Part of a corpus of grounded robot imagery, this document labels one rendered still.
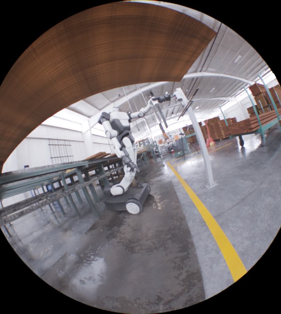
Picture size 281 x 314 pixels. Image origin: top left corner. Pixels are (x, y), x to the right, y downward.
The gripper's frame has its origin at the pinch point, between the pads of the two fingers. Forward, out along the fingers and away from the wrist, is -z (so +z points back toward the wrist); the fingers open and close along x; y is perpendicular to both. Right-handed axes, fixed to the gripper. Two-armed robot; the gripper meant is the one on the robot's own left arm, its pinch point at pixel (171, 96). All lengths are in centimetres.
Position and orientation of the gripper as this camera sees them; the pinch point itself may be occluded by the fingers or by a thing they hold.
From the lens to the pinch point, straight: 130.3
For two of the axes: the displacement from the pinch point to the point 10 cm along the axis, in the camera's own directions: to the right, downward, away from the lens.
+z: -9.3, 3.2, 1.9
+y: -3.0, -9.5, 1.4
